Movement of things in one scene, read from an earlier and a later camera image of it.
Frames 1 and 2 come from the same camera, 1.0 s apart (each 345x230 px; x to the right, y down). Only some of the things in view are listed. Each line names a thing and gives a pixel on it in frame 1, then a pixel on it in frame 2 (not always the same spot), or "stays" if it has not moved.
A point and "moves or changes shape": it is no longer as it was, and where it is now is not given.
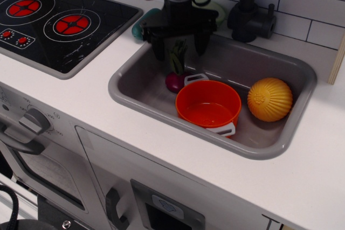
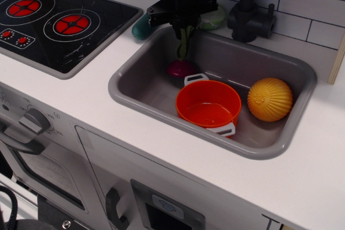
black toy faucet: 243,18 stays
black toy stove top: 57,31 stays
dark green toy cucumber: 137,29 stays
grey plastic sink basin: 137,82 stays
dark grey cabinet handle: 112,198 stays
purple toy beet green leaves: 175,81 moves or changes shape
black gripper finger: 159,47 to 178,30
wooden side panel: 337,64 stays
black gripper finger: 201,40 to 192,32
